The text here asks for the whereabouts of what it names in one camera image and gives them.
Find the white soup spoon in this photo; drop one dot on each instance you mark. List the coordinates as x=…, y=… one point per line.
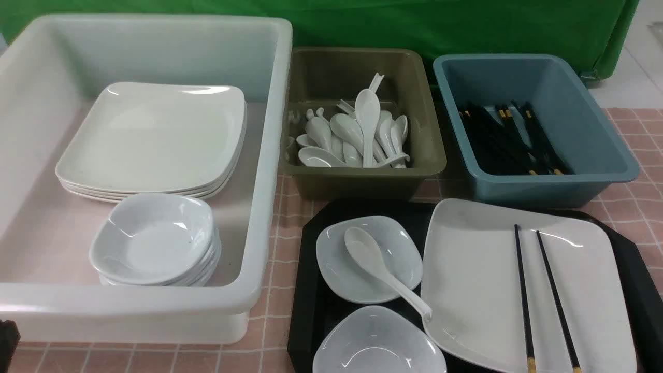
x=367, y=254

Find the white small dish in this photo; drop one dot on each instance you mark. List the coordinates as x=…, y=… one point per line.
x=347, y=280

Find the white bowl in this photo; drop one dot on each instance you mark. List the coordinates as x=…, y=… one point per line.
x=376, y=339

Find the large white square plate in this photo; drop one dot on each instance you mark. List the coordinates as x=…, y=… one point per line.
x=471, y=282

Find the black chopstick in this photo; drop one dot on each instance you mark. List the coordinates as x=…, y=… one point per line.
x=575, y=363
x=529, y=345

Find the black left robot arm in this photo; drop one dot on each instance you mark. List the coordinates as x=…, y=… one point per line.
x=10, y=338

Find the pile of white spoons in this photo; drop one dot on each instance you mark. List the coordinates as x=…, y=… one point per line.
x=338, y=142

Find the olive green plastic bin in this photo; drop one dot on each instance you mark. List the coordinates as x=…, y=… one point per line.
x=321, y=77

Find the upright white spoon in bin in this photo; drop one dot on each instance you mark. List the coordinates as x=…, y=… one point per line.
x=367, y=113

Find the pile of black chopsticks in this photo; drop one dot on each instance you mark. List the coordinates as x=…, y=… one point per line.
x=510, y=140

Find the pink checkered tablecloth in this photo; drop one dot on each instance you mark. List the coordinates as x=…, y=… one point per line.
x=633, y=209

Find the stack of white bowls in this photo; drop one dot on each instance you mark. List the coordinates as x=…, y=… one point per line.
x=157, y=239

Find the stack of white square plates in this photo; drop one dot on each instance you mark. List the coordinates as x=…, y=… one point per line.
x=156, y=138

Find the blue plastic bin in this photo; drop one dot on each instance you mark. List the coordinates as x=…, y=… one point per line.
x=571, y=118

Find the large white plastic tub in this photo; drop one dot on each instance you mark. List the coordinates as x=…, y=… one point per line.
x=51, y=73

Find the green backdrop cloth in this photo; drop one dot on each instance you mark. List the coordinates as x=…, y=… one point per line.
x=589, y=35

